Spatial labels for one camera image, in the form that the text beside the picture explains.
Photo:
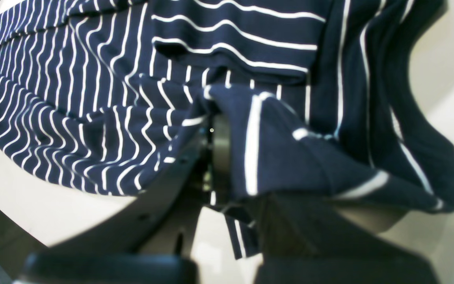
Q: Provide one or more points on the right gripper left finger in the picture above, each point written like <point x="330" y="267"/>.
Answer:
<point x="147" y="242"/>

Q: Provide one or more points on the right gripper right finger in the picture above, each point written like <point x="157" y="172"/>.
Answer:
<point x="303" y="240"/>

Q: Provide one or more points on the navy white striped t-shirt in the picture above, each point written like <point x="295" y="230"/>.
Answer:
<point x="102" y="95"/>

